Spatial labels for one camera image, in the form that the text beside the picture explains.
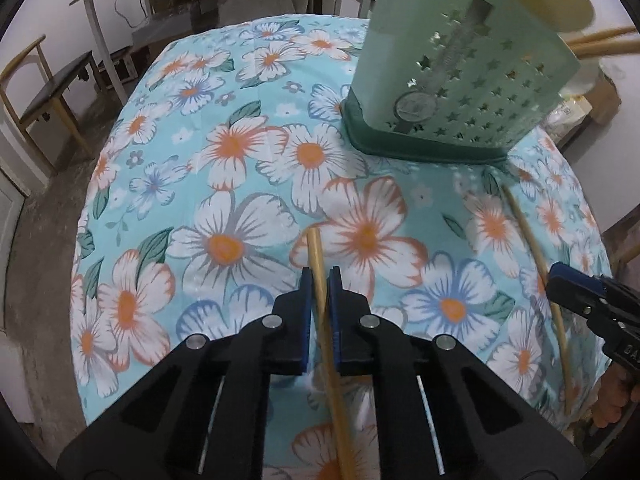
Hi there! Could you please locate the person's right hand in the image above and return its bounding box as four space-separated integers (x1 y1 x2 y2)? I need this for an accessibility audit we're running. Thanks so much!
592 363 640 428

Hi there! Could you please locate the floral blue tablecloth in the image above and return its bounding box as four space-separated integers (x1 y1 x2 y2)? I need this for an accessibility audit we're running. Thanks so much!
58 15 608 479

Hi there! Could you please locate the cardboard box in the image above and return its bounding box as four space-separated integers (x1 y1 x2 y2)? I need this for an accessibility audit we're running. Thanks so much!
585 73 622 126

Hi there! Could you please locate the green plastic utensil basket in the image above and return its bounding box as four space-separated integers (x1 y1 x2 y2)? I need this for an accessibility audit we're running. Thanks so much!
341 0 579 164

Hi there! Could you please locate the wooden chair dark seat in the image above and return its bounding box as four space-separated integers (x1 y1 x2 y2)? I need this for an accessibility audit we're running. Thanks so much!
1 35 103 174

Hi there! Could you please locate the grey side table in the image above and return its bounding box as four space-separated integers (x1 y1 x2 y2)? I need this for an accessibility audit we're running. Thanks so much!
69 0 381 106

